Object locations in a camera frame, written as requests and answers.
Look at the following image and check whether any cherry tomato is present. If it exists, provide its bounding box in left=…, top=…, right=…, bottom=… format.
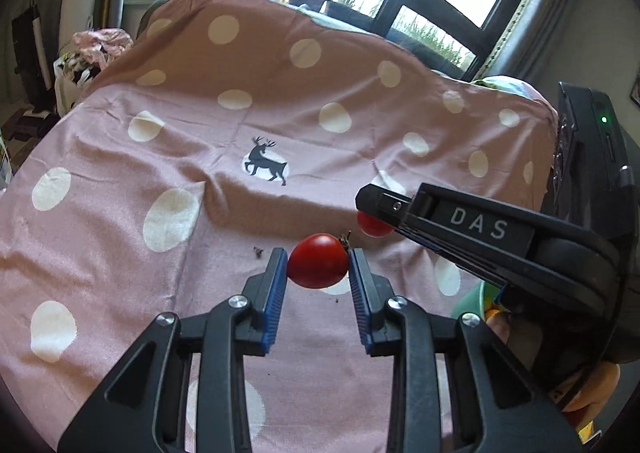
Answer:
left=288, top=233, right=348, bottom=289
left=357, top=211, right=394, bottom=239

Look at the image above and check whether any person right hand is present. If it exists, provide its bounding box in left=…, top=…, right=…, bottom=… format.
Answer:
left=487, top=311, right=620, bottom=431

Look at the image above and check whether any green plastic bowl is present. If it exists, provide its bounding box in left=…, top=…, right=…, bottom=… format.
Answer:
left=451, top=281, right=503, bottom=321

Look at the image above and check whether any pink polka dot cloth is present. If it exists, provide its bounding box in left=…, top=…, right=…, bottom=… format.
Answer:
left=1, top=0, right=556, bottom=445

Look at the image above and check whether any pink crumpled cloth pile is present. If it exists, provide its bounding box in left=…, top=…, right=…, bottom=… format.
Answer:
left=72, top=28, right=134, bottom=70

